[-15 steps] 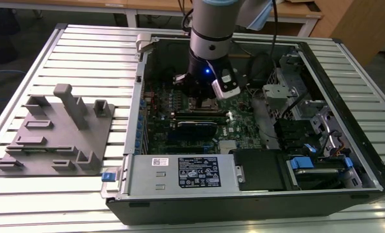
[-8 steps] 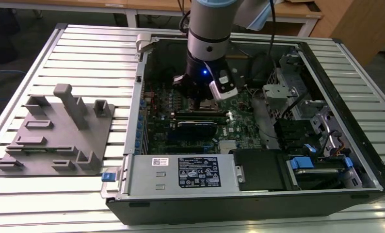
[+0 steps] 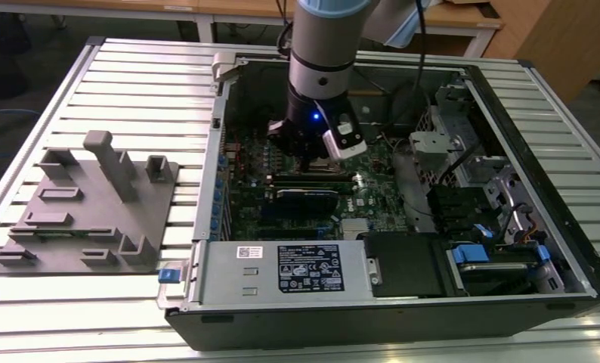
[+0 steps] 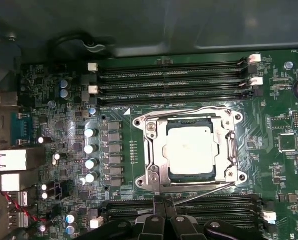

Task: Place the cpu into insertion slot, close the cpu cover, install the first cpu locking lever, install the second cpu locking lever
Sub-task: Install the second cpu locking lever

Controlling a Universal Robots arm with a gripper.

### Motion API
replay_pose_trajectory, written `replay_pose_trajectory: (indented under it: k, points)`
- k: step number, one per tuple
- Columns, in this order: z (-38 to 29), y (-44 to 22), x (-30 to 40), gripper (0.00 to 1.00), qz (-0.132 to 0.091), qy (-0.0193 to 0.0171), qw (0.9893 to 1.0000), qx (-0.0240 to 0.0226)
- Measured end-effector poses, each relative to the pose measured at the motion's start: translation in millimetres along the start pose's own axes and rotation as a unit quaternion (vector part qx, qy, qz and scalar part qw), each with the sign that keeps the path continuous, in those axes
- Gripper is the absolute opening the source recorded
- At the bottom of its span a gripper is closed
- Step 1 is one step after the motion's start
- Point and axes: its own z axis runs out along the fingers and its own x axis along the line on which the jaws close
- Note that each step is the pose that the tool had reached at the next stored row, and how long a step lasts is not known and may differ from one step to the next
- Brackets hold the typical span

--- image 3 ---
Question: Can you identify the black office chair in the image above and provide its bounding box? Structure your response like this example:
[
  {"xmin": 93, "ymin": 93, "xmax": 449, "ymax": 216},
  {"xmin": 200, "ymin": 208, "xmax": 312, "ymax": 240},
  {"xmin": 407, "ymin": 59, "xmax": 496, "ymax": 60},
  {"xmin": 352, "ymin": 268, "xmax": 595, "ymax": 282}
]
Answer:
[{"xmin": 0, "ymin": 20, "xmax": 35, "ymax": 101}]

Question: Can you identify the silver chipset heatsink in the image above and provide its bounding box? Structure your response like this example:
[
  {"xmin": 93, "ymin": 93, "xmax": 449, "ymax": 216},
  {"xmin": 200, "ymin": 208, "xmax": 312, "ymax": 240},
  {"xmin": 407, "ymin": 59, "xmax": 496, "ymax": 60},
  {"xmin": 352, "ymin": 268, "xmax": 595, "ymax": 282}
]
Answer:
[{"xmin": 340, "ymin": 218, "xmax": 369, "ymax": 237}]

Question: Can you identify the black plastic shroud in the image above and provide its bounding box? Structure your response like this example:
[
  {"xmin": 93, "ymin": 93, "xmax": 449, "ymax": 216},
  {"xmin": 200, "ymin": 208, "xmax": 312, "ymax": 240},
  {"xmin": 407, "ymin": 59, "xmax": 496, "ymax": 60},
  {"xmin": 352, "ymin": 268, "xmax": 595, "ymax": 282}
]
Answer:
[{"xmin": 363, "ymin": 231, "xmax": 456, "ymax": 300}]

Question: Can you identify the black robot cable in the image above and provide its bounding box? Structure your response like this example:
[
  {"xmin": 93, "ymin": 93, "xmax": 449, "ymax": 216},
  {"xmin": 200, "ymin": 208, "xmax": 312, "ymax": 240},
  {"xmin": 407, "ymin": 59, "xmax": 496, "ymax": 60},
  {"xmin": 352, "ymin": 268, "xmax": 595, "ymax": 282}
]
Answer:
[{"xmin": 377, "ymin": 0, "xmax": 429, "ymax": 139}]

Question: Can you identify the green motherboard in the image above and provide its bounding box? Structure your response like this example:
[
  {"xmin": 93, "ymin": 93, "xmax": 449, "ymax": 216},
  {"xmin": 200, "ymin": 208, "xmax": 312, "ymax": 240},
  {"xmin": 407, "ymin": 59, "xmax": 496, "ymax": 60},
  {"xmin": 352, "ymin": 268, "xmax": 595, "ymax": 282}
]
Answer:
[{"xmin": 217, "ymin": 126, "xmax": 420, "ymax": 243}]

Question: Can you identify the green RAM stick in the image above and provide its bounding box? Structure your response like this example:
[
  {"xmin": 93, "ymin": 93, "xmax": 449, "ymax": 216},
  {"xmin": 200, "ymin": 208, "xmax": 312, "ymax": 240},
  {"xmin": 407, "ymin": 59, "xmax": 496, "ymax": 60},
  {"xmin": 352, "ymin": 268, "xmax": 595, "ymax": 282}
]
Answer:
[{"xmin": 35, "ymin": 229, "xmax": 115, "ymax": 240}]

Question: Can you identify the silver power supply unit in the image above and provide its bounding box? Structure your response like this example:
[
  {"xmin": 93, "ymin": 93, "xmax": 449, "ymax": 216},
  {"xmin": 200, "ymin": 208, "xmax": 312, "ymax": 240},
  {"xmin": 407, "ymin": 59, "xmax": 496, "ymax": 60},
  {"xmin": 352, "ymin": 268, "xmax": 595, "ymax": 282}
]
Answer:
[{"xmin": 191, "ymin": 240, "xmax": 376, "ymax": 309}]

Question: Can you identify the black graphics card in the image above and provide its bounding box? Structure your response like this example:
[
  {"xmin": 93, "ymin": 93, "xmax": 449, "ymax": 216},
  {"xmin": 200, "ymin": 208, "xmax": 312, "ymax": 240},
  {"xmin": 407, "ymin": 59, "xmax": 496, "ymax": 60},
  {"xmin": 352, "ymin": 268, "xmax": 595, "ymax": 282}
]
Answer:
[{"xmin": 273, "ymin": 188, "xmax": 341, "ymax": 224}]

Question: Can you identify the black PC case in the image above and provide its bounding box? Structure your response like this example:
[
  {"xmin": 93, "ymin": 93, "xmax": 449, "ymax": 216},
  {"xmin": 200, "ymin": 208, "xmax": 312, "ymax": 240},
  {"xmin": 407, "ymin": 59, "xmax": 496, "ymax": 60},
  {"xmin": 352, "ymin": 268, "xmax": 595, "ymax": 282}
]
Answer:
[{"xmin": 155, "ymin": 51, "xmax": 600, "ymax": 352}]

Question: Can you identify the blue floor cable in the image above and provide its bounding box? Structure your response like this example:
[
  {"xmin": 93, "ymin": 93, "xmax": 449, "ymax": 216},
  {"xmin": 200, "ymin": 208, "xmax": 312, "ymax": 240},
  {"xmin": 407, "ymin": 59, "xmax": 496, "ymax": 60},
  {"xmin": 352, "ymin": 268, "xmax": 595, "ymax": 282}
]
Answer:
[{"xmin": 0, "ymin": 107, "xmax": 44, "ymax": 160}]

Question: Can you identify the CPU socket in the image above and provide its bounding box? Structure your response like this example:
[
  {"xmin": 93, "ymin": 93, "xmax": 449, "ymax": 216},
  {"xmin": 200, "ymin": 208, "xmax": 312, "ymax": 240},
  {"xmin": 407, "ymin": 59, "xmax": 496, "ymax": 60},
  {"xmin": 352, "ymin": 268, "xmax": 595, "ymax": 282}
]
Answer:
[{"xmin": 292, "ymin": 150, "xmax": 349, "ymax": 175}]

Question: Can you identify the grey case latch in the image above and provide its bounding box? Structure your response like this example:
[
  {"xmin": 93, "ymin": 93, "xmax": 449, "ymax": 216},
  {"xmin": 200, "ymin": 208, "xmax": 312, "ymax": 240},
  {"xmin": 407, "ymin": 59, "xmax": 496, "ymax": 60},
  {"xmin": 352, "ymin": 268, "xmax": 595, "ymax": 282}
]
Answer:
[{"xmin": 211, "ymin": 51, "xmax": 241, "ymax": 83}]

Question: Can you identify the wooden desk white frame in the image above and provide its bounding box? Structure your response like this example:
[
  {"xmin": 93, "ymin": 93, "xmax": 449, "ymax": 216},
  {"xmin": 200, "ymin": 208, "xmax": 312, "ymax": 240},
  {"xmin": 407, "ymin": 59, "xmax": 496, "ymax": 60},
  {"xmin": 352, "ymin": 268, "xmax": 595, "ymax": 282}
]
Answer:
[
  {"xmin": 197, "ymin": 0, "xmax": 507, "ymax": 58},
  {"xmin": 0, "ymin": 0, "xmax": 215, "ymax": 45}
]

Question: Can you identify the black RAM slot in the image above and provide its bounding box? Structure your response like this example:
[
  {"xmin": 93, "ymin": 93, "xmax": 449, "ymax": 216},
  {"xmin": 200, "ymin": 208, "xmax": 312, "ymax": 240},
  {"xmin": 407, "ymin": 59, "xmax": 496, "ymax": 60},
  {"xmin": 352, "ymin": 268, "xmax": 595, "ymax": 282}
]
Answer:
[
  {"xmin": 273, "ymin": 176, "xmax": 355, "ymax": 182},
  {"xmin": 273, "ymin": 184, "xmax": 355, "ymax": 190},
  {"xmin": 273, "ymin": 172, "xmax": 355, "ymax": 178},
  {"xmin": 273, "ymin": 180, "xmax": 355, "ymax": 186}
]

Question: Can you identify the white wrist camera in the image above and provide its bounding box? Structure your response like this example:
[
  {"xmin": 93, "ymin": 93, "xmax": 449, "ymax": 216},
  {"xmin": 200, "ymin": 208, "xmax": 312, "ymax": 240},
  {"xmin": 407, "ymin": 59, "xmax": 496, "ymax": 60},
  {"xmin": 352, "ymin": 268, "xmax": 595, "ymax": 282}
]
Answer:
[{"xmin": 323, "ymin": 113, "xmax": 369, "ymax": 160}]

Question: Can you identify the hard disk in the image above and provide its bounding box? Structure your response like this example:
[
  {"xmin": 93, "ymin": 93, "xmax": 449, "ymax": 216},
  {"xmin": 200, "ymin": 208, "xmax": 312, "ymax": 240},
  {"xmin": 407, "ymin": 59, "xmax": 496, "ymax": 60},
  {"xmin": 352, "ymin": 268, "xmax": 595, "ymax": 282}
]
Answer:
[{"xmin": 453, "ymin": 262, "xmax": 539, "ymax": 298}]

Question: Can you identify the grey parts rack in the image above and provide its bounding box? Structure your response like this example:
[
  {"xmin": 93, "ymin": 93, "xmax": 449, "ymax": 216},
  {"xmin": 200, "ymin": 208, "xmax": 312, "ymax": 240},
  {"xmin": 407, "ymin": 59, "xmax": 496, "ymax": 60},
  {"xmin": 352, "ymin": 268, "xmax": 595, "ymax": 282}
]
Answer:
[{"xmin": 0, "ymin": 130, "xmax": 180, "ymax": 274}]

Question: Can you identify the silver metal bracket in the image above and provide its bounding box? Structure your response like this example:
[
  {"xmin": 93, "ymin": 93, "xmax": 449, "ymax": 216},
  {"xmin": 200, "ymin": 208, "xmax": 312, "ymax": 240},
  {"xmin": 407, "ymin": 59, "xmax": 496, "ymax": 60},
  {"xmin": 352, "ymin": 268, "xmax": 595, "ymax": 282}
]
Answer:
[{"xmin": 408, "ymin": 130, "xmax": 465, "ymax": 155}]

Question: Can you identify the coloured wire bundle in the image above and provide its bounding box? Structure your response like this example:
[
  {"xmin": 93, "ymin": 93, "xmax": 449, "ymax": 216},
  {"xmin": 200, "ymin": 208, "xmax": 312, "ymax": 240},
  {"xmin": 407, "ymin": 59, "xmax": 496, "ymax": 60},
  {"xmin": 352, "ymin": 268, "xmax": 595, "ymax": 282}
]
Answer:
[{"xmin": 509, "ymin": 202, "xmax": 541, "ymax": 246}]

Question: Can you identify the small blue clip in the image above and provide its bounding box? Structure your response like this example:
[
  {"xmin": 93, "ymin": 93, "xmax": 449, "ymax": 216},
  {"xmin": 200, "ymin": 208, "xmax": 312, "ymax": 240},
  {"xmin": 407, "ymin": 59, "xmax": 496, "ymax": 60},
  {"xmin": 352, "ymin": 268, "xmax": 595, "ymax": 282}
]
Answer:
[{"xmin": 472, "ymin": 222, "xmax": 499, "ymax": 239}]

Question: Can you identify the perforated metal drive cage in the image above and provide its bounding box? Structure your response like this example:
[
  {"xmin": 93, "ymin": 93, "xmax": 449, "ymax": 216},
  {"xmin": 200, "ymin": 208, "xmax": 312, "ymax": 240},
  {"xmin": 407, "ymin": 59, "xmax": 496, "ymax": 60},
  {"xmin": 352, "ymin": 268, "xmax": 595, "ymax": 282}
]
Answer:
[{"xmin": 408, "ymin": 104, "xmax": 483, "ymax": 190}]

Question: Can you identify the wooden cabinet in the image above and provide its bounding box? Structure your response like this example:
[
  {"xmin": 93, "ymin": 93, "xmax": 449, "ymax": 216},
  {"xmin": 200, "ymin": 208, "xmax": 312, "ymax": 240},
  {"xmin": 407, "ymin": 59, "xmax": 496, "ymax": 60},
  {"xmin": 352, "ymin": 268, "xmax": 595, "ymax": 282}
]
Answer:
[{"xmin": 483, "ymin": 0, "xmax": 600, "ymax": 107}]

